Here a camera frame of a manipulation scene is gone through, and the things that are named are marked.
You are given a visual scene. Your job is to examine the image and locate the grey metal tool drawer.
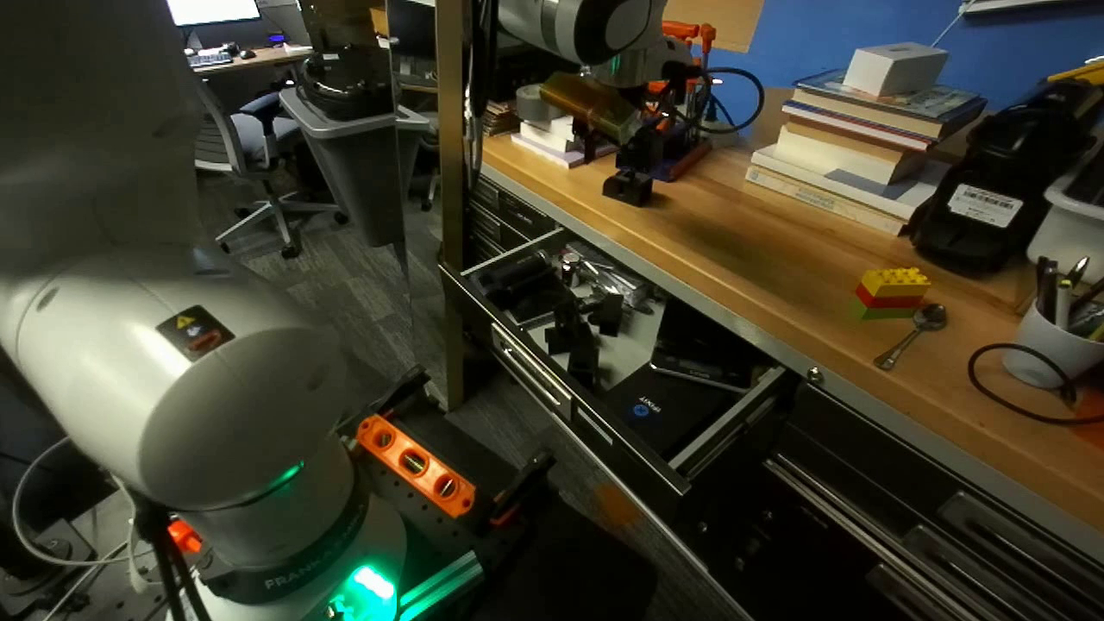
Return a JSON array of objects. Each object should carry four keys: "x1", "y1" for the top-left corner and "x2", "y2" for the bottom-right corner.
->
[{"x1": 440, "y1": 220, "x2": 802, "y2": 501}]

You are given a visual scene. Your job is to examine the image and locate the black label printer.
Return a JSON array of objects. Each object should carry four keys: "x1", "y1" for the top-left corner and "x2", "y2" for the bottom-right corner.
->
[{"x1": 901, "y1": 76, "x2": 1104, "y2": 279}]

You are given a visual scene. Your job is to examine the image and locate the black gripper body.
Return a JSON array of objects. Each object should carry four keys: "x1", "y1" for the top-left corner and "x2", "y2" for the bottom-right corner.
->
[{"x1": 626, "y1": 98, "x2": 686, "y2": 148}]

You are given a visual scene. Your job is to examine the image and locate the red edged book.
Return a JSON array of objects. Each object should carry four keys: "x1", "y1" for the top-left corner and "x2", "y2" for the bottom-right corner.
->
[{"x1": 779, "y1": 99, "x2": 978, "y2": 156}]

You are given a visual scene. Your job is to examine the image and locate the grey duct tape roll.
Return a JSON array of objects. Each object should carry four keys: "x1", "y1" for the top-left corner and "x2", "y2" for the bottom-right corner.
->
[{"x1": 512, "y1": 84, "x2": 555, "y2": 124}]

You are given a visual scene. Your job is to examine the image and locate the black cable loop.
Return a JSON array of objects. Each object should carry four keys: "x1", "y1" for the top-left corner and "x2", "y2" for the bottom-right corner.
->
[{"x1": 965, "y1": 342, "x2": 1104, "y2": 427}]

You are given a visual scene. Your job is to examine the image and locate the metal spoon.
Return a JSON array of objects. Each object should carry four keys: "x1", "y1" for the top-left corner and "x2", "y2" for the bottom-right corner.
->
[{"x1": 873, "y1": 301, "x2": 951, "y2": 372}]

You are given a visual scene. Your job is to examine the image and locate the stack of books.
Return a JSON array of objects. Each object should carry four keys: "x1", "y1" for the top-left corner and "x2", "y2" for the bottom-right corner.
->
[{"x1": 791, "y1": 71, "x2": 990, "y2": 128}]

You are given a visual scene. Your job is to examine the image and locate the white plastic bin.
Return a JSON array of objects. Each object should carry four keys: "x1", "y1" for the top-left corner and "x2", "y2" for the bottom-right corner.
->
[{"x1": 1025, "y1": 134, "x2": 1104, "y2": 279}]

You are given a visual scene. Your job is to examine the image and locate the orange clamp rack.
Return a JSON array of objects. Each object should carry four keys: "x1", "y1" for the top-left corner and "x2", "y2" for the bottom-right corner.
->
[{"x1": 643, "y1": 19, "x2": 722, "y2": 185}]

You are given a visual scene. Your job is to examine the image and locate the black camera cable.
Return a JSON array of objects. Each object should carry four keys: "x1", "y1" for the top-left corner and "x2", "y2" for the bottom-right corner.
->
[{"x1": 701, "y1": 67, "x2": 768, "y2": 139}]

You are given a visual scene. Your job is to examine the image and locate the black tool pouch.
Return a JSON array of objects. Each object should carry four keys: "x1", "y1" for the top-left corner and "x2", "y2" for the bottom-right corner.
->
[{"x1": 480, "y1": 248, "x2": 568, "y2": 328}]

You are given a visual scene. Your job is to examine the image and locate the small orange knob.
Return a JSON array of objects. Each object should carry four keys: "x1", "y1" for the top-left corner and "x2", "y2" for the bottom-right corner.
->
[{"x1": 158, "y1": 515, "x2": 213, "y2": 563}]

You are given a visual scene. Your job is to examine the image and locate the grey plastic bin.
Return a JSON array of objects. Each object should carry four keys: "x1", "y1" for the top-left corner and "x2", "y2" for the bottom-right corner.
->
[{"x1": 275, "y1": 84, "x2": 440, "y2": 252}]

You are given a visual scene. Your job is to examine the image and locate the grey office chair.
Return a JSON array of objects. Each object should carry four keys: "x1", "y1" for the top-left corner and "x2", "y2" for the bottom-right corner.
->
[{"x1": 193, "y1": 79, "x2": 353, "y2": 264}]

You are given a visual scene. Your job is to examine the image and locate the cork board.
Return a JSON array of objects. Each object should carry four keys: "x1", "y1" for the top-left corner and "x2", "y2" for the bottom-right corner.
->
[{"x1": 664, "y1": 0, "x2": 768, "y2": 56}]

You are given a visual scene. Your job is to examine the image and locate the yellow tool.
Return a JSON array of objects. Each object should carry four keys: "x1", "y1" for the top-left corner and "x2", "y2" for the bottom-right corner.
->
[{"x1": 1047, "y1": 56, "x2": 1104, "y2": 95}]

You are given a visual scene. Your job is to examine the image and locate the small black printed part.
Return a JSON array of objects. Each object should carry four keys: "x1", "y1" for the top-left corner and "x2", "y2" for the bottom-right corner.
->
[{"x1": 602, "y1": 170, "x2": 660, "y2": 212}]

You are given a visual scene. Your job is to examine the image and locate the small black drawer tool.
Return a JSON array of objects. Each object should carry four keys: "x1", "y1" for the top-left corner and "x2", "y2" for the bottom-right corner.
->
[{"x1": 590, "y1": 290, "x2": 634, "y2": 339}]

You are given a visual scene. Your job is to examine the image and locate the black iFixit tool case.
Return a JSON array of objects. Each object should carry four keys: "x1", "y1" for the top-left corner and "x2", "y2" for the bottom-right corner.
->
[{"x1": 596, "y1": 359, "x2": 763, "y2": 462}]

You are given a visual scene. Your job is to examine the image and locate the silver drawer tools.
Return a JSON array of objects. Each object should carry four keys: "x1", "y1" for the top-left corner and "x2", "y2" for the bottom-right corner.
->
[{"x1": 563, "y1": 243, "x2": 648, "y2": 305}]

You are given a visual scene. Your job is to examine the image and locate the office desk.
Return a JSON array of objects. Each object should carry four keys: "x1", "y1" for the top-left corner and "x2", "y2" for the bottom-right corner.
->
[{"x1": 184, "y1": 43, "x2": 318, "y2": 79}]

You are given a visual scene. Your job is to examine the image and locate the black bracket with two lugs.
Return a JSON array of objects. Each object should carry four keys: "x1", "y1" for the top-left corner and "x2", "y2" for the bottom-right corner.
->
[{"x1": 542, "y1": 287, "x2": 593, "y2": 359}]

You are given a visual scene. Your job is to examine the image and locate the thick cream book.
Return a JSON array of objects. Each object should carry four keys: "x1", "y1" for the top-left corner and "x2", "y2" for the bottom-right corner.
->
[{"x1": 768, "y1": 117, "x2": 925, "y2": 191}]

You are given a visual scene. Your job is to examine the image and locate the orange spirit level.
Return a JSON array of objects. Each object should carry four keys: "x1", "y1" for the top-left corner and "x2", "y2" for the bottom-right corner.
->
[{"x1": 353, "y1": 411, "x2": 480, "y2": 524}]

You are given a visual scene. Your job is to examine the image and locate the white floor cable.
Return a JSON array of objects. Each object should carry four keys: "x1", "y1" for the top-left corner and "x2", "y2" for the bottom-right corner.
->
[{"x1": 6, "y1": 441, "x2": 135, "y2": 579}]

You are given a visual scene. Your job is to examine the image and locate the white cardboard box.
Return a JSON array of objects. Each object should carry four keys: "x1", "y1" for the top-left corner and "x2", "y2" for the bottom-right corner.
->
[{"x1": 842, "y1": 43, "x2": 951, "y2": 99}]

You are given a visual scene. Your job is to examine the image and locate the yellow red green brick stack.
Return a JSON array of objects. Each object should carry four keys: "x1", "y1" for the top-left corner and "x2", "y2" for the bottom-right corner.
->
[{"x1": 850, "y1": 265, "x2": 934, "y2": 326}]

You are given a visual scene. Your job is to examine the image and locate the computer monitor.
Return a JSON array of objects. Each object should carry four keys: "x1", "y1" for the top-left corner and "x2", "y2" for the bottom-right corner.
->
[{"x1": 166, "y1": 0, "x2": 267, "y2": 32}]

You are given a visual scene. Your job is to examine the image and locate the white cup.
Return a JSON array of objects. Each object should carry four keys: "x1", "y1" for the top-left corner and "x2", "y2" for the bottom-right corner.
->
[{"x1": 996, "y1": 305, "x2": 1104, "y2": 393}]

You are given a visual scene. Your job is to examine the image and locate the large pale book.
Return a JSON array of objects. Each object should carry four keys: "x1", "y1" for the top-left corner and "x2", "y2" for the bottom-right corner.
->
[{"x1": 741, "y1": 151, "x2": 941, "y2": 243}]

